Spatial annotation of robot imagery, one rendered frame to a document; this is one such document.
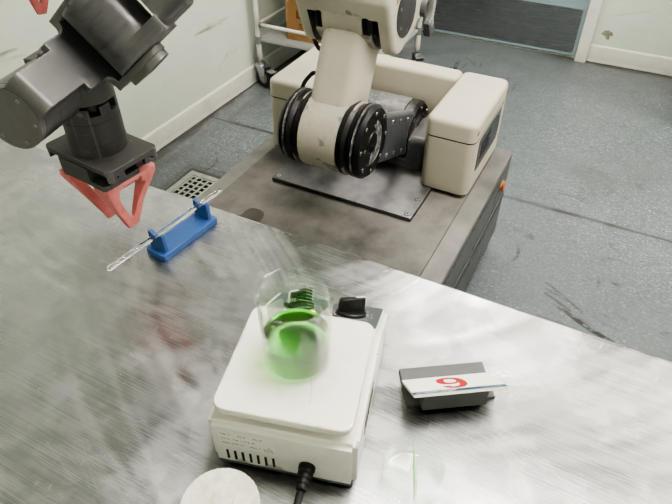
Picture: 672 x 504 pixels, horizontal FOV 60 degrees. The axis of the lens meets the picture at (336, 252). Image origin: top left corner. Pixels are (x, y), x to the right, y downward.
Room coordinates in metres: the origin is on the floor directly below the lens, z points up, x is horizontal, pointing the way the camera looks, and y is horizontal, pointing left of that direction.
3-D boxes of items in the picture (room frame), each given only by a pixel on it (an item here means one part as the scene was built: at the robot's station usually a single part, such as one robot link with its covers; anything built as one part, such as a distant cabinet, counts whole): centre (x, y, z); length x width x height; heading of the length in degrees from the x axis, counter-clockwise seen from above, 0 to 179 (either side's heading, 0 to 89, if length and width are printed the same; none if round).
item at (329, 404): (0.32, 0.03, 0.83); 0.12 x 0.12 x 0.01; 78
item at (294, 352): (0.33, 0.03, 0.88); 0.07 x 0.06 x 0.08; 83
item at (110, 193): (0.53, 0.24, 0.88); 0.07 x 0.07 x 0.09; 56
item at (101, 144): (0.53, 0.25, 0.95); 0.10 x 0.07 x 0.07; 56
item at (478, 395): (0.36, -0.11, 0.77); 0.09 x 0.06 x 0.04; 96
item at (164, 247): (0.60, 0.20, 0.77); 0.10 x 0.03 x 0.04; 147
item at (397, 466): (0.26, -0.07, 0.76); 0.06 x 0.06 x 0.02
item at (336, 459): (0.35, 0.03, 0.79); 0.22 x 0.13 x 0.08; 168
